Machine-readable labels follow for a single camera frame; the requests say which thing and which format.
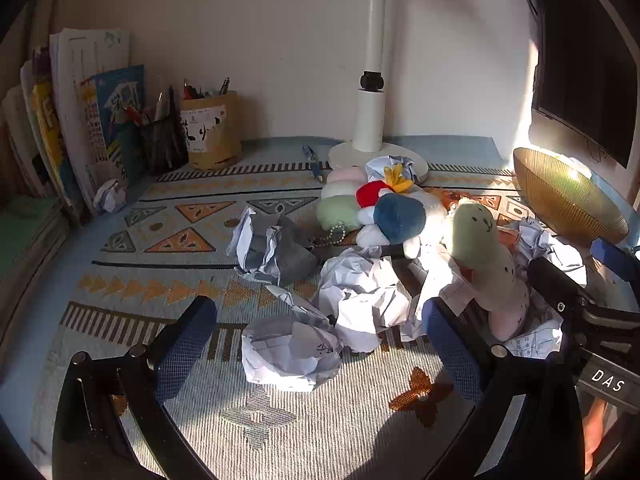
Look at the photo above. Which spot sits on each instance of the black mesh pen holder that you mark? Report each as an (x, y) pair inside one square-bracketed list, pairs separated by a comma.
[(160, 145)]

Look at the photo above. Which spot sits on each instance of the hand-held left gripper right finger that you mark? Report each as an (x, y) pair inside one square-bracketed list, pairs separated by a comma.
[(450, 352)]

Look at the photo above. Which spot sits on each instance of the amber glass bowl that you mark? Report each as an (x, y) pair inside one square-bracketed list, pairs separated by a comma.
[(565, 195)]

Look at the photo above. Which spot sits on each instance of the blue pen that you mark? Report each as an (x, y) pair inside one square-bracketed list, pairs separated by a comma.
[(314, 162)]

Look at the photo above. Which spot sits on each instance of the red marker pen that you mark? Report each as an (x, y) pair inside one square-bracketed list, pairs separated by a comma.
[(135, 114), (191, 91)]

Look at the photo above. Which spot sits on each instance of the silver pen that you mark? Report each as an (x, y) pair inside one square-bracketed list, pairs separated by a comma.
[(224, 86)]

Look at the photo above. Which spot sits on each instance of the printed paper sheet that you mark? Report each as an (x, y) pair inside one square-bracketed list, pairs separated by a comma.
[(535, 342)]

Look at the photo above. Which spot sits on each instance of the white pen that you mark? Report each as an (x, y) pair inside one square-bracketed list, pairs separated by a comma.
[(161, 105)]

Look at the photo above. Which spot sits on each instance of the white desk lamp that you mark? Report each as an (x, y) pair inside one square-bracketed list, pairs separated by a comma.
[(369, 110)]

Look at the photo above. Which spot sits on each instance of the black monitor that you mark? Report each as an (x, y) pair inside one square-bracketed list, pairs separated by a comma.
[(580, 50)]

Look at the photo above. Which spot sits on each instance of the brown paper pen holder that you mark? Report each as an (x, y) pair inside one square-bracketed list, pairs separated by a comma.
[(212, 130)]

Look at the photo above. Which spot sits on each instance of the black pen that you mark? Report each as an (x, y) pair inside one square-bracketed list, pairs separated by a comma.
[(171, 100)]

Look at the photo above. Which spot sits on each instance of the row of upright books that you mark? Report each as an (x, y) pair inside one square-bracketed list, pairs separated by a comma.
[(85, 90)]

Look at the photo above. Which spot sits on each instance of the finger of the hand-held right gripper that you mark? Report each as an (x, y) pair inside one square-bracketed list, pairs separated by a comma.
[(552, 280), (615, 260)]

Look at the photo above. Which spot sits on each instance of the small paper ball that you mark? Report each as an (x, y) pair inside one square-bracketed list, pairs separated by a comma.
[(110, 196)]

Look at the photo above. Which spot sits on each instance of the red blue white plush toy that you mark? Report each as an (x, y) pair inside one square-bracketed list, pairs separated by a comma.
[(400, 215)]

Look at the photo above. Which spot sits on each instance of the white paper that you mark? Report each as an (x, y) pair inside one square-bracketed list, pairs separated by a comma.
[(260, 245), (547, 247), (440, 280), (287, 355), (360, 300)]

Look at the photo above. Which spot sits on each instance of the patterned woven table mat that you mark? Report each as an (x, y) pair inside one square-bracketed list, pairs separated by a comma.
[(200, 260)]

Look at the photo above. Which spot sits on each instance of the pale seal plush toy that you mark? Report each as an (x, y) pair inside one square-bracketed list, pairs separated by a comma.
[(480, 245)]

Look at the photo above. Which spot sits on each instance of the pastel dango plush toy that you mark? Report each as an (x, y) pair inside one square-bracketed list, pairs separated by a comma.
[(337, 210)]

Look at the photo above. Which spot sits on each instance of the person's right forearm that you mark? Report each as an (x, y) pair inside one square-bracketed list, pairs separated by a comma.
[(595, 435)]

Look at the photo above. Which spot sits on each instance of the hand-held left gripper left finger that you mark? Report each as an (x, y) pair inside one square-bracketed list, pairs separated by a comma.
[(185, 350)]

